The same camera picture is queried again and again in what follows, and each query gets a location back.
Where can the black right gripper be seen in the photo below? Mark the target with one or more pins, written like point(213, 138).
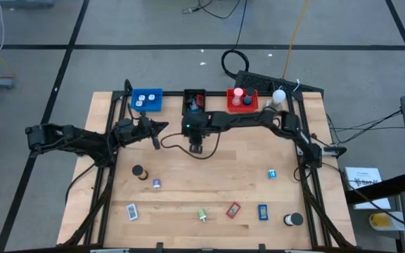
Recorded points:
point(199, 126)

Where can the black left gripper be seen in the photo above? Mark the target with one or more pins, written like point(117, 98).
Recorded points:
point(143, 127)

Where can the purple white power adapter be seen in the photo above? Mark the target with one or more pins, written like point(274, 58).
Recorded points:
point(156, 184)
point(139, 103)

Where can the teal white power adapter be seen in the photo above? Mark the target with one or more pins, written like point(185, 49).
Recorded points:
point(151, 96)

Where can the red white power adapter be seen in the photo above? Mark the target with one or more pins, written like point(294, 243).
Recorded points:
point(141, 97)

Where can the pink hourglass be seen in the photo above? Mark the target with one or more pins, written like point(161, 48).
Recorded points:
point(238, 92)

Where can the black capped blue hourglass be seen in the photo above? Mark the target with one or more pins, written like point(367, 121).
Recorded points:
point(247, 101)

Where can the light blue white power adapter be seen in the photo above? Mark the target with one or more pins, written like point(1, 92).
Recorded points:
point(271, 173)

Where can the black capped white sand hourglass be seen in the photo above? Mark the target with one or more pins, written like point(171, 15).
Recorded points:
point(296, 218)

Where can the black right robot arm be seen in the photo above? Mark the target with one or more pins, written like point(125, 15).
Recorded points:
point(244, 119)

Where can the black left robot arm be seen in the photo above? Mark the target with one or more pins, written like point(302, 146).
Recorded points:
point(65, 138)

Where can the blue plastic basket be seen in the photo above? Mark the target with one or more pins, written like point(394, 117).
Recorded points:
point(155, 107)

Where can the black plastic basket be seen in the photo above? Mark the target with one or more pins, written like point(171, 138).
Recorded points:
point(185, 95)

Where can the red plastic basket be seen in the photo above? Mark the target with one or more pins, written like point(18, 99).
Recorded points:
point(230, 107)

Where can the black capped orange sand hourglass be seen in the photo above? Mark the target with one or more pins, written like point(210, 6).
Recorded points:
point(137, 170)

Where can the black keyboard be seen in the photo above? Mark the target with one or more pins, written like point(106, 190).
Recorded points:
point(258, 81)

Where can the white bulb brass lamp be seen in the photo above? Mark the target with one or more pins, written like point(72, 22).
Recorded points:
point(278, 95)

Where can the green white power adapter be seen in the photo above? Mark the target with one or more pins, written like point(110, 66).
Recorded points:
point(201, 213)

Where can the white framed LCD display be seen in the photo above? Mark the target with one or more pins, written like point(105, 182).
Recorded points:
point(131, 212)

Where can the black table clamp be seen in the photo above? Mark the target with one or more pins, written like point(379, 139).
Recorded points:
point(159, 246)
point(261, 247)

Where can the white booklet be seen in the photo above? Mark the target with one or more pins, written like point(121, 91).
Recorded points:
point(364, 182)

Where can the black beam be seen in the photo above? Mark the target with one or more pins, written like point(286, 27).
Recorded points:
point(382, 188)

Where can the black aluminium table frame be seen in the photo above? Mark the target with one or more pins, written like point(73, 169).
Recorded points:
point(174, 93)

